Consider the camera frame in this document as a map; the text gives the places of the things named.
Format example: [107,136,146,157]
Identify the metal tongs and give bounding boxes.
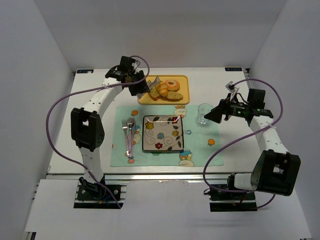
[137,76,160,100]

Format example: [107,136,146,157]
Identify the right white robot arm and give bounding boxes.
[204,88,301,196]

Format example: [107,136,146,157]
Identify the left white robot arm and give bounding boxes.
[70,55,150,188]

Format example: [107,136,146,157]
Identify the left bread slice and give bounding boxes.
[148,86,162,101]

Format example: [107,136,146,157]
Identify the bread slice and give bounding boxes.
[148,86,162,101]
[165,91,184,101]

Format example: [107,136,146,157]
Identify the croissant bread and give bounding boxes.
[155,81,168,97]

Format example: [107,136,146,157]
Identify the right bread slice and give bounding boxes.
[165,91,184,101]

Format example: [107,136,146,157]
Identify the clear drinking glass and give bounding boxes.
[197,103,213,125]

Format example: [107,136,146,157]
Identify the green cartoon placemat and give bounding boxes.
[110,105,221,167]

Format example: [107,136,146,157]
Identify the orange glazed donut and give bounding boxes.
[164,79,180,92]

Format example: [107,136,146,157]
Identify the yellow tray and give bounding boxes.
[137,75,190,105]

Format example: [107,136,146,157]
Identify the square floral plate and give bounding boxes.
[142,115,184,152]

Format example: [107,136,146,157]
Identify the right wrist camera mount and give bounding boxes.
[225,81,239,102]

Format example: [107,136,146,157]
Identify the spoon with pink handle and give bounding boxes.
[126,117,135,158]

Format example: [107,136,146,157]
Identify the fork with pink handle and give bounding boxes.
[121,119,130,157]

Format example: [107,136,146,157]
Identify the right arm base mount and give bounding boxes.
[203,188,258,213]

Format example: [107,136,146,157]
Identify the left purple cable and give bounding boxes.
[45,55,151,209]

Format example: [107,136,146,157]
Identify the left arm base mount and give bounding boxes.
[73,177,127,210]

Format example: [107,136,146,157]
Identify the aluminium table rail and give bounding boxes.
[45,173,231,182]

